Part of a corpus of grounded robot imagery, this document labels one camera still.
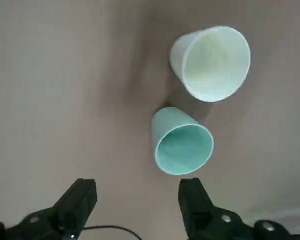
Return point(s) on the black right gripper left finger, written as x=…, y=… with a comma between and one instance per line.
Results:
x=65, y=215

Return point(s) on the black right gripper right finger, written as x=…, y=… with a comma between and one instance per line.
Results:
x=202, y=220

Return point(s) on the small green cup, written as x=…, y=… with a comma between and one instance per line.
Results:
x=185, y=150

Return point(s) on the small white cup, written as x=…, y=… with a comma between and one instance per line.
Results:
x=215, y=65

